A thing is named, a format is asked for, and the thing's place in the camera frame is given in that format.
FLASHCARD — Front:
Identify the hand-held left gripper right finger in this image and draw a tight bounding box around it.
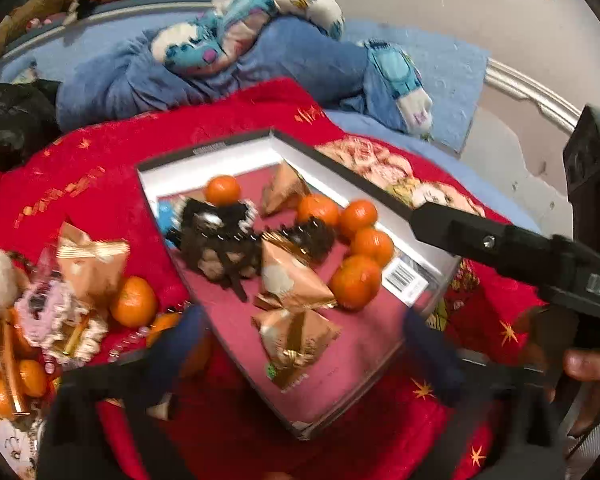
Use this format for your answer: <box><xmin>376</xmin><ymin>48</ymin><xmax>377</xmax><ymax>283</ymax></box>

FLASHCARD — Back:
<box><xmin>402</xmin><ymin>307</ymin><xmax>568</xmax><ymax>480</ymax></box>

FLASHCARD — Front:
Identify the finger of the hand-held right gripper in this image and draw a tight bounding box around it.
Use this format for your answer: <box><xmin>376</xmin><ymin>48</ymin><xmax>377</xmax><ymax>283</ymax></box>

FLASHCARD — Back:
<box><xmin>410</xmin><ymin>202</ymin><xmax>576</xmax><ymax>286</ymax></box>

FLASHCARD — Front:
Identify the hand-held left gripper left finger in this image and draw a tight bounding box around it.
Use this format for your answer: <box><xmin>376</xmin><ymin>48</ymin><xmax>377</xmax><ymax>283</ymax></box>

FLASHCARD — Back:
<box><xmin>37</xmin><ymin>305</ymin><xmax>211</xmax><ymax>480</ymax></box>

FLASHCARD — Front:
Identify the shallow black box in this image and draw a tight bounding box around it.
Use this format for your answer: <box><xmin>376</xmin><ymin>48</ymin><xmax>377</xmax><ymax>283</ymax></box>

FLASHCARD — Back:
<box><xmin>136</xmin><ymin>129</ymin><xmax>463</xmax><ymax>442</ymax></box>

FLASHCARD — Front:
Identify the orange triangular snack packet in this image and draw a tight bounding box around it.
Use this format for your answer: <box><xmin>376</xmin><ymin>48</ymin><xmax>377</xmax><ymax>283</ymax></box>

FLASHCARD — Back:
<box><xmin>261</xmin><ymin>159</ymin><xmax>312</xmax><ymax>217</ymax></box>
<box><xmin>251</xmin><ymin>309</ymin><xmax>342</xmax><ymax>391</ymax></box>
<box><xmin>254</xmin><ymin>237</ymin><xmax>337</xmax><ymax>311</ymax></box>
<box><xmin>56</xmin><ymin>222</ymin><xmax>131</xmax><ymax>311</ymax></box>

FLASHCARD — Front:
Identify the black hair claw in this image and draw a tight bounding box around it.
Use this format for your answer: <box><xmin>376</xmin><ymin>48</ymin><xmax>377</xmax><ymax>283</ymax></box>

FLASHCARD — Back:
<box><xmin>279</xmin><ymin>216</ymin><xmax>337</xmax><ymax>266</ymax></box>

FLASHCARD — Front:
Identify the person's right hand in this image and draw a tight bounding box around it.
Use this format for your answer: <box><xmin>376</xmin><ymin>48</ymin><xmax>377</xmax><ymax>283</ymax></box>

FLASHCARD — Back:
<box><xmin>562</xmin><ymin>347</ymin><xmax>600</xmax><ymax>383</ymax></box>

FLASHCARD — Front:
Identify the purple crochet scrunchie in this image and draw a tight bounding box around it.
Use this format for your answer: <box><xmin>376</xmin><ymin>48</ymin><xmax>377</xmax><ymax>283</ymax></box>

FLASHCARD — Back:
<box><xmin>17</xmin><ymin>280</ymin><xmax>108</xmax><ymax>358</ymax></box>

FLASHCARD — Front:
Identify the blue bed sheet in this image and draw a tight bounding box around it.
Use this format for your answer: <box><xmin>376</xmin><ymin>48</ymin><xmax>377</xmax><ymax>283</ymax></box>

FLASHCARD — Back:
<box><xmin>0</xmin><ymin>20</ymin><xmax>506</xmax><ymax>221</ymax></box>

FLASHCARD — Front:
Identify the red printed blanket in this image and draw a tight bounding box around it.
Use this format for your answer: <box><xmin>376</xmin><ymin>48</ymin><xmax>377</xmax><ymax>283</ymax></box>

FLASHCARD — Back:
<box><xmin>0</xmin><ymin>77</ymin><xmax>546</xmax><ymax>480</ymax></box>

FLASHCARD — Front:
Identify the blue plush blanket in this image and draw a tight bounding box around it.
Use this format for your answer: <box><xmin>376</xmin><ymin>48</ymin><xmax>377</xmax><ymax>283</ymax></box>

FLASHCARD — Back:
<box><xmin>55</xmin><ymin>15</ymin><xmax>381</xmax><ymax>133</ymax></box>

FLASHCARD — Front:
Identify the black puffer jacket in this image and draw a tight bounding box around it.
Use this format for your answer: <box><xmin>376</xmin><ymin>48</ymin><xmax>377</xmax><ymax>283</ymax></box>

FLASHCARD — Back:
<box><xmin>0</xmin><ymin>80</ymin><xmax>63</xmax><ymax>173</ymax></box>

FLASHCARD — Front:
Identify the blue cartoon printed quilt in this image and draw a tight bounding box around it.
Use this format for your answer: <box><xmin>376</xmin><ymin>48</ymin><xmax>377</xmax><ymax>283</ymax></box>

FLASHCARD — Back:
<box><xmin>150</xmin><ymin>0</ymin><xmax>436</xmax><ymax>136</ymax></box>

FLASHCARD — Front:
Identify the clear pink bead bracelet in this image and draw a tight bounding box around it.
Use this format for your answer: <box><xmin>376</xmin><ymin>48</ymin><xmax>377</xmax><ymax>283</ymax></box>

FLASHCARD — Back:
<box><xmin>107</xmin><ymin>327</ymin><xmax>153</xmax><ymax>363</ymax></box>

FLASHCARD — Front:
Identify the bed frame with silver trim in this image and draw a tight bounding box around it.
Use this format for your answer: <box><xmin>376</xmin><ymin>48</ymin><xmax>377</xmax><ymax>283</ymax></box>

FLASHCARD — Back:
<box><xmin>0</xmin><ymin>0</ymin><xmax>583</xmax><ymax>133</ymax></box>

